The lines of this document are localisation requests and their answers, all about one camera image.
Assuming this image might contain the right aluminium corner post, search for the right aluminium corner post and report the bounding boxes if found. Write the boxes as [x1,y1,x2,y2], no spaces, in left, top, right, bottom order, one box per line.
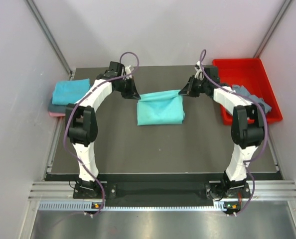
[253,0,294,58]

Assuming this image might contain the folded pink t-shirt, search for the folded pink t-shirt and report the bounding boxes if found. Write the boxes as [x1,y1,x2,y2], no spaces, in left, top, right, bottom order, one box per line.
[49,112,65,118]

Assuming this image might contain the left aluminium corner post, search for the left aluminium corner post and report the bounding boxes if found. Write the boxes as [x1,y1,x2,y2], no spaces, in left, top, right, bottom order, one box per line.
[24,0,73,75]

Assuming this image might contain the folded blue t-shirt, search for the folded blue t-shirt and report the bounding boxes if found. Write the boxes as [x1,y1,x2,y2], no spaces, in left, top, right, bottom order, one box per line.
[52,79,91,105]

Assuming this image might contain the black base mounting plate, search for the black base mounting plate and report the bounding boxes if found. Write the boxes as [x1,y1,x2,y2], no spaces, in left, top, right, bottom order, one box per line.
[72,181,251,200]

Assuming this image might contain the turquoise t-shirt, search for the turquoise t-shirt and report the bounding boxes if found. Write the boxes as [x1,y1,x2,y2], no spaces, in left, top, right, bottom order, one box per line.
[137,90,185,126]

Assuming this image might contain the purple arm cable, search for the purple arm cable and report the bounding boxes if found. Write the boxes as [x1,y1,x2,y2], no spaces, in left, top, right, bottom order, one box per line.
[195,49,268,217]
[63,51,141,216]

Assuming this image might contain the grey-blue t-shirt in bin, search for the grey-blue t-shirt in bin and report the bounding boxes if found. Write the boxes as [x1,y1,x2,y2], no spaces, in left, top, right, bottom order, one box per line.
[223,85,272,115]

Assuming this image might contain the red plastic bin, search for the red plastic bin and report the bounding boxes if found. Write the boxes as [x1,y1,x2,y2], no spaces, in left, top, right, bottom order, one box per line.
[212,58,283,124]

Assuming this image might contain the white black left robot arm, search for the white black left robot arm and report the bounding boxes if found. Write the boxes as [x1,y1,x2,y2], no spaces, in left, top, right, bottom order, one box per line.
[64,61,140,199]

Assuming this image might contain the aluminium corner post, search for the aluminium corner post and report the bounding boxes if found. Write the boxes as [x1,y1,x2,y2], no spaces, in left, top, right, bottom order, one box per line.
[24,0,73,75]
[253,0,294,58]

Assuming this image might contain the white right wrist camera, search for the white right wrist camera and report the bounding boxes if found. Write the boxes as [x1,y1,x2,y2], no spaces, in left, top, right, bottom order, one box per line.
[194,64,203,80]

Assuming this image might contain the slotted grey cable duct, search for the slotted grey cable duct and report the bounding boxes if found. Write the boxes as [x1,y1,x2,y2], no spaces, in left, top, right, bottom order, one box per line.
[38,201,237,212]

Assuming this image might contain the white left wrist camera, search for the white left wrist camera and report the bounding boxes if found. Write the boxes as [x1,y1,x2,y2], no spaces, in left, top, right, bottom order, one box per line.
[125,65,136,78]

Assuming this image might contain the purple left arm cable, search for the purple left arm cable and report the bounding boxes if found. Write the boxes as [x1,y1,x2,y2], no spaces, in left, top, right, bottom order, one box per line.
[63,51,141,216]

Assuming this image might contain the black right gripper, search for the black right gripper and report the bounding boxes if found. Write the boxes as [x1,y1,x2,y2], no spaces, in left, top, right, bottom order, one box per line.
[178,75,208,98]

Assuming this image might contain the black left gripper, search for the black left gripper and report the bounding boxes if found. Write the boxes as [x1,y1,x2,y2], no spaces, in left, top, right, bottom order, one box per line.
[115,76,140,100]

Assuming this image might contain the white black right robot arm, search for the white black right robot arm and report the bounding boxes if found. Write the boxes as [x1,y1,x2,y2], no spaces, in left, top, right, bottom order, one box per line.
[179,63,265,201]

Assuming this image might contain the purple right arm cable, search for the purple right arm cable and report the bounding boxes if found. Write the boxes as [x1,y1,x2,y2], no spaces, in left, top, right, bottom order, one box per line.
[195,49,268,217]

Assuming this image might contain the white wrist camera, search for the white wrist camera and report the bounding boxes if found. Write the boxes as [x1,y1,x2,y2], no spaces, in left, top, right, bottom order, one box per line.
[194,64,203,80]
[125,65,136,78]

